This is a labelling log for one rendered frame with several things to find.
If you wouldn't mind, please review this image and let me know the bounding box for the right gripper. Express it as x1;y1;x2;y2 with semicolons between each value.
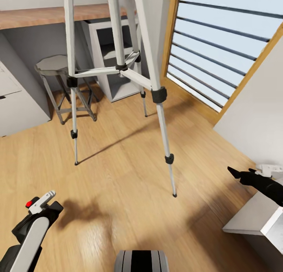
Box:
227;167;278;196

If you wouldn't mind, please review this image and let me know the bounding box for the robot trunk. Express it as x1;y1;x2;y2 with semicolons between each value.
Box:
114;250;169;272

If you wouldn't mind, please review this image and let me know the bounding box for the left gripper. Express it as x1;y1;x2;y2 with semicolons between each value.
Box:
40;201;64;223

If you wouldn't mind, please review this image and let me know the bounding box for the camera tripod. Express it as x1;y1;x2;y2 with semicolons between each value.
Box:
64;0;177;197

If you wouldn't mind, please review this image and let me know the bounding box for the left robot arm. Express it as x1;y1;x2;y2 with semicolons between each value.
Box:
0;190;64;272

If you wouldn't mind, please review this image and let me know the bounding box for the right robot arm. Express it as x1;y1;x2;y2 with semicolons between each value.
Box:
227;164;283;211

